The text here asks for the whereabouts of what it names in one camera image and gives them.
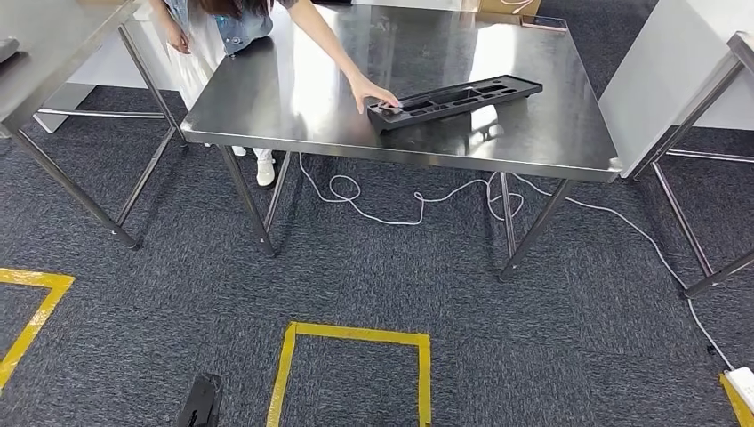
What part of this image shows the person's right hand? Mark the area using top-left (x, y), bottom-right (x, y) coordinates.
top-left (164, 22), bottom-right (193, 56)

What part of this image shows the person's left hand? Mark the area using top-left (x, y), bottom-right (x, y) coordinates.
top-left (349, 73), bottom-right (404, 116)

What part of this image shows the black plastic panel part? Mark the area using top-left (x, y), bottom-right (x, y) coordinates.
top-left (366, 75), bottom-right (544, 134)

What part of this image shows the white panel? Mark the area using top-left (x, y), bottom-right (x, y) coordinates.
top-left (32, 29), bottom-right (196, 134)
top-left (598, 0), bottom-right (754, 178)

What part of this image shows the person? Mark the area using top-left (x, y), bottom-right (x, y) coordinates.
top-left (147, 0), bottom-right (405, 189)

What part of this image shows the cardboard box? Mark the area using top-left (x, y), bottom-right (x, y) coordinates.
top-left (477, 0), bottom-right (541, 17)

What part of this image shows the smartphone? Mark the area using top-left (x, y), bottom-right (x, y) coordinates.
top-left (521, 14), bottom-right (570, 33)

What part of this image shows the white power strip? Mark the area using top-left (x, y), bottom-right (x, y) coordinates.
top-left (723, 366), bottom-right (754, 415)

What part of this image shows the white floor cable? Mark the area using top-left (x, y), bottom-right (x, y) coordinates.
top-left (297, 151), bottom-right (737, 373)

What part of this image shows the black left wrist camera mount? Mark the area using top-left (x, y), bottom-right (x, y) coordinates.
top-left (176, 374), bottom-right (224, 427)

